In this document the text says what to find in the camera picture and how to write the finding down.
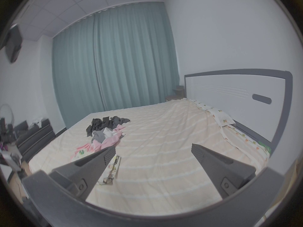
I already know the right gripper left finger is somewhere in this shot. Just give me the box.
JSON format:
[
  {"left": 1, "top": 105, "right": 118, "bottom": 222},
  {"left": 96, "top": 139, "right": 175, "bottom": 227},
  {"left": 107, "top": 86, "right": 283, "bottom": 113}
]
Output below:
[{"left": 49, "top": 146, "right": 117, "bottom": 200}]

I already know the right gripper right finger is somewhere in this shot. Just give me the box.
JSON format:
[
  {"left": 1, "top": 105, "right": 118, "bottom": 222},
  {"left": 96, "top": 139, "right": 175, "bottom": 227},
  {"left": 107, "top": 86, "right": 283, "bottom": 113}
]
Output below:
[{"left": 191, "top": 143, "right": 257, "bottom": 200}]

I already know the white printed pyjama top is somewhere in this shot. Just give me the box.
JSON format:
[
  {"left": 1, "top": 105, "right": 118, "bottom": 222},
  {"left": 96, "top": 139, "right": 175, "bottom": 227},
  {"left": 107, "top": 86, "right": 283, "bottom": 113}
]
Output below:
[{"left": 97, "top": 154, "right": 122, "bottom": 186}]

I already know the pile of clothes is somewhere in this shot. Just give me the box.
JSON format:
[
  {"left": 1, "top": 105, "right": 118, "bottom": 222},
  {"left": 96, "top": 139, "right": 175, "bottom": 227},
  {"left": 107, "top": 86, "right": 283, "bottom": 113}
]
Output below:
[{"left": 71, "top": 116, "right": 131, "bottom": 161}]

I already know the bed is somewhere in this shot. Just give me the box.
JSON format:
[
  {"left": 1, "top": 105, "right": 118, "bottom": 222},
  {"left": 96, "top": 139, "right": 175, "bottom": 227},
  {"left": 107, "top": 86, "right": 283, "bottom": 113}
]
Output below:
[{"left": 28, "top": 69, "right": 294, "bottom": 216}]

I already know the dark grey chest of drawers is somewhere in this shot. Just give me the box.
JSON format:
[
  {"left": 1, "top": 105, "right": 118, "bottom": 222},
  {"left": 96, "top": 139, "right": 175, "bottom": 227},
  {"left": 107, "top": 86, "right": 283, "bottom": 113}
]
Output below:
[{"left": 15, "top": 118, "right": 57, "bottom": 163}]

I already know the grey bedside table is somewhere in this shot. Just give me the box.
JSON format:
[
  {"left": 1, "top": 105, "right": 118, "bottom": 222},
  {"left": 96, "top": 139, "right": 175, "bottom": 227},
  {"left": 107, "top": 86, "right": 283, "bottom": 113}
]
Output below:
[{"left": 165, "top": 85, "right": 185, "bottom": 102}]

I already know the blue-green curtain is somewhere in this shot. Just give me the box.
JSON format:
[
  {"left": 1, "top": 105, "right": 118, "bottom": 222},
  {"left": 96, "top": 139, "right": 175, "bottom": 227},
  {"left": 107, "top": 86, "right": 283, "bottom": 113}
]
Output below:
[{"left": 52, "top": 1, "right": 180, "bottom": 129}]

